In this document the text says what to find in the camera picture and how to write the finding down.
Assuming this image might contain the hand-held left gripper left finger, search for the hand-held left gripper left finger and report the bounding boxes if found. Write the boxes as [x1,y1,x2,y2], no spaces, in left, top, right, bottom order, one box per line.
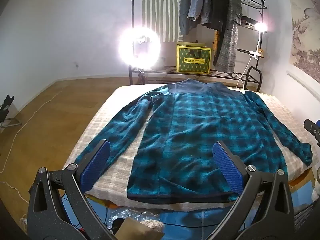
[27,132,118,240]

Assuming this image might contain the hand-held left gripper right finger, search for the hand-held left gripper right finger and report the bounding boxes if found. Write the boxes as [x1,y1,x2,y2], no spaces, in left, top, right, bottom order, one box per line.
[212,134,295,240]

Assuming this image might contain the teal plaid fleece jacket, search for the teal plaid fleece jacket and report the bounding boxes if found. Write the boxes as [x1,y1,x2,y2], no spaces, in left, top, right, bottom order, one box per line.
[74,79,313,204]

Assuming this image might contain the beige checked blanket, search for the beige checked blanket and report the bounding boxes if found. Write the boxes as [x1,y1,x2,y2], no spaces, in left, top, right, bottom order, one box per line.
[62,82,313,212]

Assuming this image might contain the brown cardboard piece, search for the brown cardboard piece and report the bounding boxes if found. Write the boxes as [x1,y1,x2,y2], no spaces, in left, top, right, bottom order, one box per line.
[115,217,165,240]

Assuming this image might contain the black folding stand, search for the black folding stand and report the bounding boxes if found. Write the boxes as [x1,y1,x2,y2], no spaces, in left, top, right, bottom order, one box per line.
[0,94,22,130]

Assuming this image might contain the yellow green patterned box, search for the yellow green patterned box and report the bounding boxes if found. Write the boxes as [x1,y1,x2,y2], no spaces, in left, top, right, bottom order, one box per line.
[176,42,212,74]

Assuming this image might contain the white clip-on lamp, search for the white clip-on lamp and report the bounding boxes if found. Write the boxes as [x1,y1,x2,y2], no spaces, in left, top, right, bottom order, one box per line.
[250,22,268,59]

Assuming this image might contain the hanging yellow scarf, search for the hanging yellow scarf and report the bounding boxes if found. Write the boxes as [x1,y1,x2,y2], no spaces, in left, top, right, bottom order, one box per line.
[212,30,220,67]

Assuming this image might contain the hanging black coat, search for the hanging black coat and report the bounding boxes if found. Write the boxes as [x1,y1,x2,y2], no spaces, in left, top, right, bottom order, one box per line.
[207,0,227,30]

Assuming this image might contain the hanging dark green shirt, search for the hanging dark green shirt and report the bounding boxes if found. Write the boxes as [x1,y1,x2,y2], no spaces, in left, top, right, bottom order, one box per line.
[179,0,195,35]

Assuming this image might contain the hanging denim jacket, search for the hanging denim jacket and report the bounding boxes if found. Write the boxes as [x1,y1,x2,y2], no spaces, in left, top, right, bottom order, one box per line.
[187,0,212,25]

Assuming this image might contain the white floor cable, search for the white floor cable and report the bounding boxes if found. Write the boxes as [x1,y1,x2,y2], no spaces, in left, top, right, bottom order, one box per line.
[0,87,63,205]

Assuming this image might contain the landscape wall mural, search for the landscape wall mural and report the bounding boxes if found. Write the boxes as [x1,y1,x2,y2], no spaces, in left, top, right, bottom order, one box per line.
[290,0,320,80]

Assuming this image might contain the ring light on tripod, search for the ring light on tripod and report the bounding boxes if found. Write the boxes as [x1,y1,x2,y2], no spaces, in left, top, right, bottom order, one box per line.
[117,27,162,85]

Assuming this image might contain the green striped wall hanging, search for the green striped wall hanging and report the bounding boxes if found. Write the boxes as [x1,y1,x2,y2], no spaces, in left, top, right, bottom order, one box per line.
[139,0,183,43]

